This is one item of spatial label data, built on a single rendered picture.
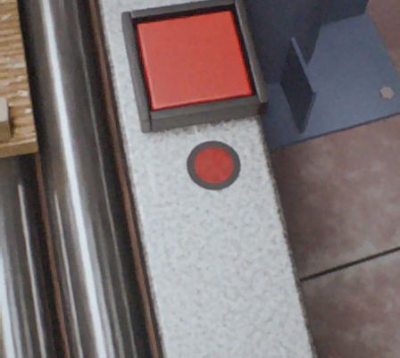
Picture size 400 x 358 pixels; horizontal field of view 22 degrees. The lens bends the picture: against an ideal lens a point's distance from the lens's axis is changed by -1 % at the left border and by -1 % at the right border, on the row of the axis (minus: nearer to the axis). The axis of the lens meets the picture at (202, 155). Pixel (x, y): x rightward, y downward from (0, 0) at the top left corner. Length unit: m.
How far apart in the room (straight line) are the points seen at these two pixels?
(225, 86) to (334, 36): 1.12
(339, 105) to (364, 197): 0.16
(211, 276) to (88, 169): 0.09
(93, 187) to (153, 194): 0.03
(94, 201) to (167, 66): 0.09
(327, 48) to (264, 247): 1.14
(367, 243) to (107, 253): 1.04
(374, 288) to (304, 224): 0.14
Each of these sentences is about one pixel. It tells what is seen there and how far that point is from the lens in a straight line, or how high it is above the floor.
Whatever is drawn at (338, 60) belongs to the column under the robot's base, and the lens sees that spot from 1.71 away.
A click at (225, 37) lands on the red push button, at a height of 0.93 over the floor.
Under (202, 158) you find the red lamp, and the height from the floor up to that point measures 0.92.
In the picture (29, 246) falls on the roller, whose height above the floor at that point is 0.91.
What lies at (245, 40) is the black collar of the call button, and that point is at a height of 0.93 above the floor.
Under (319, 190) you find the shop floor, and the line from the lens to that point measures 1.61.
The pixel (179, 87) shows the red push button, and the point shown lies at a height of 0.93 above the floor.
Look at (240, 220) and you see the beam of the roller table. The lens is 0.60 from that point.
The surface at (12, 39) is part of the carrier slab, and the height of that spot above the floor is 0.94.
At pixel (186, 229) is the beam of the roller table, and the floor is 0.91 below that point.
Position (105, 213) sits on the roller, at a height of 0.92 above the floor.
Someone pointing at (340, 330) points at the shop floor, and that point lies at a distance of 1.55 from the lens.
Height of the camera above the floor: 1.47
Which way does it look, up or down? 65 degrees down
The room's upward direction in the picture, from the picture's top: 6 degrees clockwise
